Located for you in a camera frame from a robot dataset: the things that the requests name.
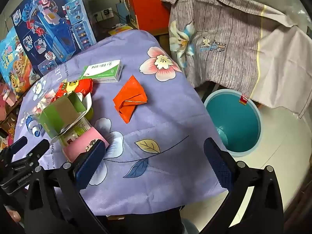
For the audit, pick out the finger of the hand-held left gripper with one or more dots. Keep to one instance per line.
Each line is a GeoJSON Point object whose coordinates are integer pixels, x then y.
{"type": "Point", "coordinates": [18, 144]}
{"type": "Point", "coordinates": [39, 148]}

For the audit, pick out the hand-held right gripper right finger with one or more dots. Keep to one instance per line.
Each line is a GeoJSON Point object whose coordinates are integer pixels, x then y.
{"type": "Point", "coordinates": [217, 165]}

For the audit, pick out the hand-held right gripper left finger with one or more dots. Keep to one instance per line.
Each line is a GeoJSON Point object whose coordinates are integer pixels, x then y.
{"type": "Point", "coordinates": [90, 165]}

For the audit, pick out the pink box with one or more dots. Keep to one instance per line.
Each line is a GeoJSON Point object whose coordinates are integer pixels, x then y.
{"type": "Point", "coordinates": [80, 143]}

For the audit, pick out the plastic bottle blue label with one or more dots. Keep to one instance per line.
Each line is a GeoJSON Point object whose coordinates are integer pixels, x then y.
{"type": "Point", "coordinates": [33, 124]}

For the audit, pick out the teal plastic bin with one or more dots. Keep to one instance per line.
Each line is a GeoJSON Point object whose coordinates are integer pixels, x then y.
{"type": "Point", "coordinates": [234, 126]}

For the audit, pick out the green cardboard box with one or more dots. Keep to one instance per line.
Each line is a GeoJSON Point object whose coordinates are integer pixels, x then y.
{"type": "Point", "coordinates": [61, 112]}

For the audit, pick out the red snack packet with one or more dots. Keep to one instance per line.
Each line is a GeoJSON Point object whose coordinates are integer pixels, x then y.
{"type": "Point", "coordinates": [73, 87]}

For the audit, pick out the white green medicine box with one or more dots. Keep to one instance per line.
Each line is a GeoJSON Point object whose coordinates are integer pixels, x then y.
{"type": "Point", "coordinates": [102, 69]}

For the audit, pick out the person's left hand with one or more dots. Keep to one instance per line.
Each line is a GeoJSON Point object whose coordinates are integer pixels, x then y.
{"type": "Point", "coordinates": [14, 215]}

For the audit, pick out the pink toy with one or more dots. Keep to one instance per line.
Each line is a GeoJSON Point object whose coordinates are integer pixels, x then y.
{"type": "Point", "coordinates": [6, 97]}

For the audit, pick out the red tag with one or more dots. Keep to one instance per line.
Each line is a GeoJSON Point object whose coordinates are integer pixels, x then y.
{"type": "Point", "coordinates": [243, 100]}

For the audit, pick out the purple floral cloth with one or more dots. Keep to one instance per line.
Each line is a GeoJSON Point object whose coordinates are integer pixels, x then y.
{"type": "Point", "coordinates": [158, 117]}

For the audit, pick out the cartoon dog toy box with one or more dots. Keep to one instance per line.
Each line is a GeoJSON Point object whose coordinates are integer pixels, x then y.
{"type": "Point", "coordinates": [17, 65]}

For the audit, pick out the blue toy box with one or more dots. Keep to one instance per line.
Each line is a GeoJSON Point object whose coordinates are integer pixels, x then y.
{"type": "Point", "coordinates": [53, 29]}

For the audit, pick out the grey striped floral cloth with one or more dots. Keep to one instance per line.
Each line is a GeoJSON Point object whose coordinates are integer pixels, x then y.
{"type": "Point", "coordinates": [231, 41]}

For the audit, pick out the yellow flat item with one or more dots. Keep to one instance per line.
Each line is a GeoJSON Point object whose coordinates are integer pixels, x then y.
{"type": "Point", "coordinates": [119, 30]}

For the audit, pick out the small blue box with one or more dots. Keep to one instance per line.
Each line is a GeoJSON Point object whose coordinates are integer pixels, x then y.
{"type": "Point", "coordinates": [120, 11]}

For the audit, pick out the orange-red gift box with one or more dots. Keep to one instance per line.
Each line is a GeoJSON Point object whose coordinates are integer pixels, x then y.
{"type": "Point", "coordinates": [148, 4]}

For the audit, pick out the wall power socket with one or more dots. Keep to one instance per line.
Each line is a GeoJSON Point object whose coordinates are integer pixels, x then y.
{"type": "Point", "coordinates": [104, 13]}

